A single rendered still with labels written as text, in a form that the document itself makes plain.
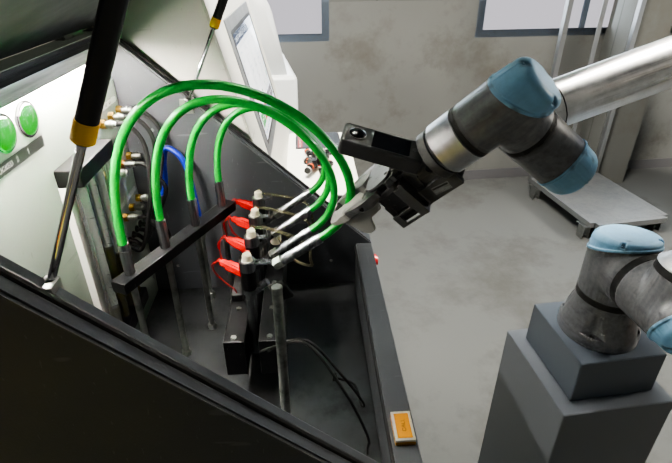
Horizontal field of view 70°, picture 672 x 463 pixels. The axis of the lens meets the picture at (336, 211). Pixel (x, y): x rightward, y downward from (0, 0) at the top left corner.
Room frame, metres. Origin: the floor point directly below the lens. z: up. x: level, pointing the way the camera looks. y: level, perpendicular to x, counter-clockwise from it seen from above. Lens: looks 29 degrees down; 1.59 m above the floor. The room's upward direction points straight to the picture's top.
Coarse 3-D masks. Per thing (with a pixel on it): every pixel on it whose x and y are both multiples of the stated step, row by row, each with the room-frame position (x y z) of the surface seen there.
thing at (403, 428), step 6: (396, 414) 0.49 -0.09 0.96; (402, 414) 0.49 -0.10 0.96; (396, 420) 0.48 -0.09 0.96; (402, 420) 0.48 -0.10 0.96; (408, 420) 0.48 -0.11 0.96; (396, 426) 0.47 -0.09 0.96; (402, 426) 0.47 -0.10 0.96; (408, 426) 0.47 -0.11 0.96; (402, 432) 0.46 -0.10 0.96; (408, 432) 0.46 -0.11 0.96; (396, 444) 0.45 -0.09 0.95; (402, 444) 0.45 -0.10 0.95; (408, 444) 0.45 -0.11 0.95; (414, 444) 0.45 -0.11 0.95
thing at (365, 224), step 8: (360, 192) 0.64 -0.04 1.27; (352, 200) 0.63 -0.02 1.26; (344, 208) 0.63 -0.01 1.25; (376, 208) 0.62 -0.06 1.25; (336, 216) 0.64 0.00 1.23; (344, 216) 0.62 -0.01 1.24; (360, 216) 0.63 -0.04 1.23; (368, 216) 0.62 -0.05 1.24; (336, 224) 0.64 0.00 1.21; (352, 224) 0.63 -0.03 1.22; (360, 224) 0.63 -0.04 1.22; (368, 224) 0.63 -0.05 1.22; (368, 232) 0.63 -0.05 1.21
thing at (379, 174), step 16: (416, 144) 0.60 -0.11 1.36; (432, 160) 0.57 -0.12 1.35; (384, 176) 0.60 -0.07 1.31; (400, 176) 0.60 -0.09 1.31; (416, 176) 0.61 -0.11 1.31; (432, 176) 0.60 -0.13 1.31; (448, 176) 0.58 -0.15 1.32; (384, 192) 0.60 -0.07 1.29; (400, 192) 0.59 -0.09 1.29; (416, 192) 0.60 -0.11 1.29; (432, 192) 0.60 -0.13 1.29; (448, 192) 0.59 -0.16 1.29; (400, 208) 0.61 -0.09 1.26; (416, 208) 0.59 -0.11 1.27; (400, 224) 0.61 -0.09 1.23
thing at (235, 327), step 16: (272, 272) 0.84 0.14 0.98; (240, 304) 0.73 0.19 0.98; (272, 304) 0.73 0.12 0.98; (240, 320) 0.69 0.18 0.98; (272, 320) 0.69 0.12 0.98; (224, 336) 0.64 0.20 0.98; (240, 336) 0.64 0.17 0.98; (272, 336) 0.64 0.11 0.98; (224, 352) 0.63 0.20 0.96; (240, 352) 0.63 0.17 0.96; (272, 352) 0.63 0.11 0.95; (240, 368) 0.63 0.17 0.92; (272, 368) 0.63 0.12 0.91
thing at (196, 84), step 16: (192, 80) 0.66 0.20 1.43; (208, 80) 0.66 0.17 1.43; (160, 96) 0.66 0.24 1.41; (256, 96) 0.66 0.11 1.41; (272, 96) 0.66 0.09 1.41; (288, 112) 0.66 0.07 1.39; (128, 128) 0.66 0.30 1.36; (320, 128) 0.66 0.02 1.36; (112, 160) 0.66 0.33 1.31; (336, 160) 0.66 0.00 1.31; (112, 176) 0.66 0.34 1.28; (352, 176) 0.66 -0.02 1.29; (112, 192) 0.66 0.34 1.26; (352, 192) 0.66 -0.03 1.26; (112, 208) 0.66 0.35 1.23
